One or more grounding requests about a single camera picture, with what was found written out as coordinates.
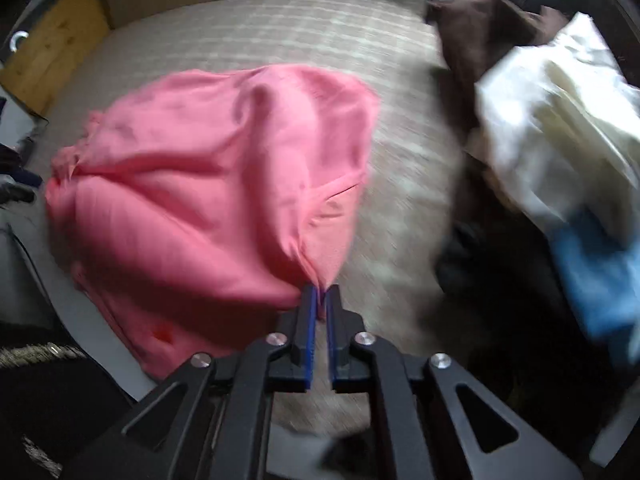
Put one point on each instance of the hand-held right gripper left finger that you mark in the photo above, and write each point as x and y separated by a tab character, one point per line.
311	340

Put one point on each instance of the person's dark trimmed clothing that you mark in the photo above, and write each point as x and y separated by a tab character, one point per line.
50	410

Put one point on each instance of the brown cloth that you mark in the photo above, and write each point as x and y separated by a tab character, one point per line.
475	30

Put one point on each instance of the plaid bed sheet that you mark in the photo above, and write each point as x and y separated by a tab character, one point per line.
325	35

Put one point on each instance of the white cloth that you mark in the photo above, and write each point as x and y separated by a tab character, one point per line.
550	110

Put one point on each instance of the pine wood board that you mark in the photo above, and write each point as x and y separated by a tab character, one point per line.
55	50

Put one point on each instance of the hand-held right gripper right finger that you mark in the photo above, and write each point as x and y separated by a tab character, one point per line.
331	350

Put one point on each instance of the blue cloth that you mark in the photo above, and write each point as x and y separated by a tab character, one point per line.
595	280

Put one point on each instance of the dark cloth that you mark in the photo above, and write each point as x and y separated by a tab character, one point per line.
500	270

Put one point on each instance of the white object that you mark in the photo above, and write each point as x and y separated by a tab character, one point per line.
15	120

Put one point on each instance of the pink t-shirt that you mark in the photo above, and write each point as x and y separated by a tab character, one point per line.
200	185

